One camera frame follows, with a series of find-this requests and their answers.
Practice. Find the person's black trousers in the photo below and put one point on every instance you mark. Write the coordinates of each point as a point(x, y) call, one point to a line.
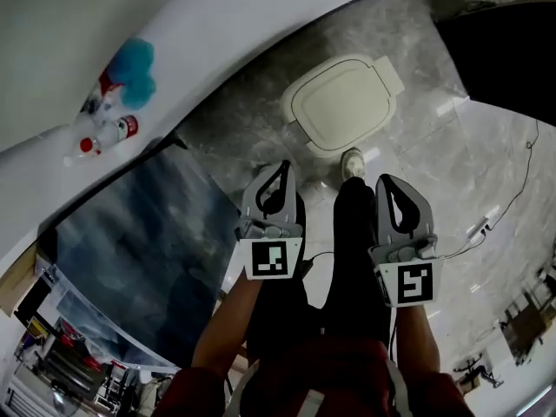
point(354, 233)

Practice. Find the dark glass panel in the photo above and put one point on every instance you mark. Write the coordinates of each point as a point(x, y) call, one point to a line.
point(143, 241)

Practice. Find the beige pedal trash bin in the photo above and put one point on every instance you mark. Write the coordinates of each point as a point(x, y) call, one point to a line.
point(343, 107)

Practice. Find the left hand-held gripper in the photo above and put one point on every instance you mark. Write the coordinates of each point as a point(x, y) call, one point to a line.
point(271, 259)

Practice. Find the large black box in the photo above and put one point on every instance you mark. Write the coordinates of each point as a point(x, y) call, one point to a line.
point(508, 59)

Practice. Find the person's right shoe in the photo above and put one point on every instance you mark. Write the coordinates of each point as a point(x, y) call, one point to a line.
point(352, 163)

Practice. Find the cluttered storage rack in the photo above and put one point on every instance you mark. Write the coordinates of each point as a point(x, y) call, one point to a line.
point(65, 363)

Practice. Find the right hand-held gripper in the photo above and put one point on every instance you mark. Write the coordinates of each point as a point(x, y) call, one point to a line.
point(412, 282)

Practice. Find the person's right forearm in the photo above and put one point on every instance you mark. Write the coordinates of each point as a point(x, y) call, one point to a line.
point(417, 337)

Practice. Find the cluttered work desk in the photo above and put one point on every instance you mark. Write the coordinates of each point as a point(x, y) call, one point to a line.
point(530, 315)

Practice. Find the red-capped plastic bottle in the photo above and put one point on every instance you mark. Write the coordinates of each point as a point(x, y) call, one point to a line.
point(115, 130)

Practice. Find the white power strip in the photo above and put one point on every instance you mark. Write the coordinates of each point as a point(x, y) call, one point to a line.
point(478, 229)

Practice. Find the red-labelled clear bottle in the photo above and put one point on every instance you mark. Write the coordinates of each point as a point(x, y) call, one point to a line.
point(108, 86)

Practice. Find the person's red jacket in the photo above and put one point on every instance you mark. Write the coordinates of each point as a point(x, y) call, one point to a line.
point(339, 372)

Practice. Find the person's left forearm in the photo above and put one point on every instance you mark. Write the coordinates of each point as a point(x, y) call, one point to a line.
point(226, 319)

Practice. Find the black floor stand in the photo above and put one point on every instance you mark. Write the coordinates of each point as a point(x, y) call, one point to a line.
point(478, 372)

